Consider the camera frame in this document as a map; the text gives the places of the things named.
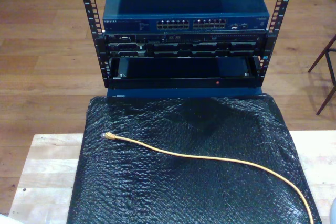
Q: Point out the flat blue device box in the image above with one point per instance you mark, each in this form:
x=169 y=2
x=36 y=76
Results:
x=183 y=92

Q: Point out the black rack server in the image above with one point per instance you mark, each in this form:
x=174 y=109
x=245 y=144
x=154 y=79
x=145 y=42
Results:
x=183 y=48

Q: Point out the black bubble wrap mat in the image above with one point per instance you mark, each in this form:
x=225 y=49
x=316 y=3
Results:
x=183 y=195

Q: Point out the dark wooden chair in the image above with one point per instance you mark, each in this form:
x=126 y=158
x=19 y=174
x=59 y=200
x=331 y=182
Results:
x=330 y=64

